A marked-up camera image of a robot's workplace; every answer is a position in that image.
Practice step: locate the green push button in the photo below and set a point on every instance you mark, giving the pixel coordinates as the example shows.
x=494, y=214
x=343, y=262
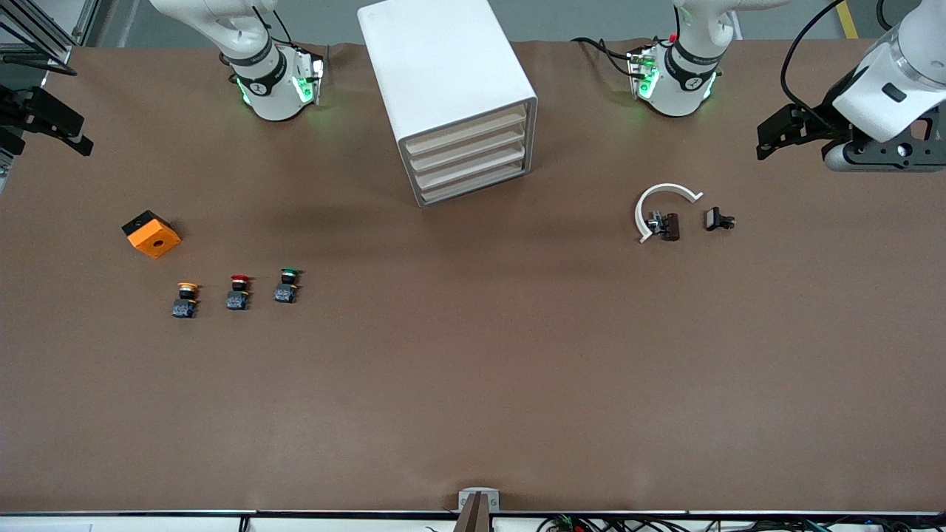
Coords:
x=285, y=293

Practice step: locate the red push button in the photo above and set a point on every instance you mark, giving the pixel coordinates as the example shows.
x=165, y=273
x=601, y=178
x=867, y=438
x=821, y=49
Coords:
x=237, y=299

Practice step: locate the brown block with metal clip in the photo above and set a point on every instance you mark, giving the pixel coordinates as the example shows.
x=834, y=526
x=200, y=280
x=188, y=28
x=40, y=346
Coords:
x=671, y=226

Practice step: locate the white drawer cabinet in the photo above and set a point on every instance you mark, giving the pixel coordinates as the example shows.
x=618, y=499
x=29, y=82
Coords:
x=436, y=66

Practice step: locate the small black clip part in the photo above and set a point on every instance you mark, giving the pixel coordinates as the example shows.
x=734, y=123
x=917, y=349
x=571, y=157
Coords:
x=713, y=219

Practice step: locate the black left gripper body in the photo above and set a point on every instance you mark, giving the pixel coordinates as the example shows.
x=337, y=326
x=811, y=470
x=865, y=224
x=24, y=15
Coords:
x=829, y=112

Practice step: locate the cream cabinet drawer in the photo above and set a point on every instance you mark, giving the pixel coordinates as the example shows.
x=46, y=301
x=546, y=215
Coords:
x=465, y=133
x=469, y=151
x=473, y=168
x=477, y=185

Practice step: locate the aluminium frame profile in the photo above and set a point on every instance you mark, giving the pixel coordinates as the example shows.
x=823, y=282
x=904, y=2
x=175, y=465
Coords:
x=63, y=53

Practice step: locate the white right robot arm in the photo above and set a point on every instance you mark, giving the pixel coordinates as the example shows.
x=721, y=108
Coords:
x=266, y=89

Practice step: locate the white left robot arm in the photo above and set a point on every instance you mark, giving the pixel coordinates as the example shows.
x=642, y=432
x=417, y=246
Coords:
x=687, y=81

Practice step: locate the grey metal bracket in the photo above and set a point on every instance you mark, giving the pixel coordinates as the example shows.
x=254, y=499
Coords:
x=463, y=502

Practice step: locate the orange box with hole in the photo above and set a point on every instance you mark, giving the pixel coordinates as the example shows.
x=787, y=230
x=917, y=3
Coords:
x=157, y=240

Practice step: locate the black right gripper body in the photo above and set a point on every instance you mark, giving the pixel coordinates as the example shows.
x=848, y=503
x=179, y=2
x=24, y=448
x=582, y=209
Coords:
x=28, y=111

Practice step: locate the yellow push button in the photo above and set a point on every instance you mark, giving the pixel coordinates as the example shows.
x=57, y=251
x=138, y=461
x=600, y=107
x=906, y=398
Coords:
x=185, y=307

